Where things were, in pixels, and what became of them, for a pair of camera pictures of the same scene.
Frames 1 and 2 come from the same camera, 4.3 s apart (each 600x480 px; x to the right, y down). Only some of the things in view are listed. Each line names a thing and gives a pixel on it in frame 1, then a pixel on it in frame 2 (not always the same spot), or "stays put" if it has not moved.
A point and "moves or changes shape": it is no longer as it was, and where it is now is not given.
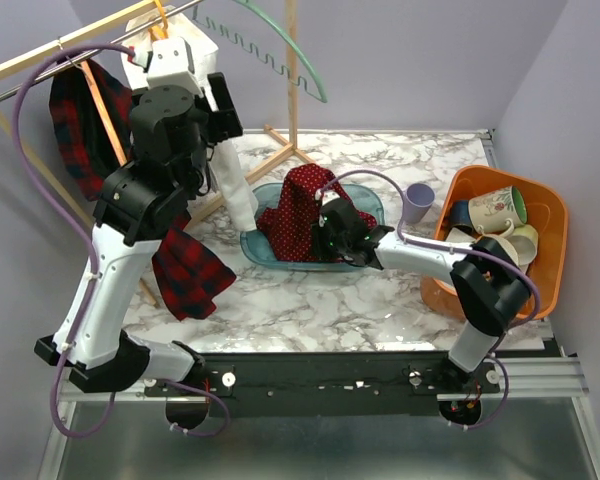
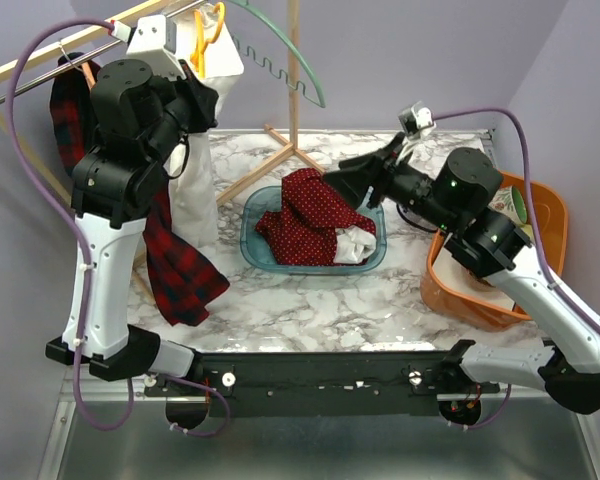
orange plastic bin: x=547 y=212 stays put
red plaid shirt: x=189 y=273 stays put
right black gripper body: x=326 y=245 to x=403 y=184
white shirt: x=142 y=27 to x=210 y=55
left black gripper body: x=224 y=121 to x=187 y=106
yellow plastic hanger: x=159 y=32 moves or changes shape
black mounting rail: x=332 y=383 stays put
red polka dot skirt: x=288 y=225 stays put
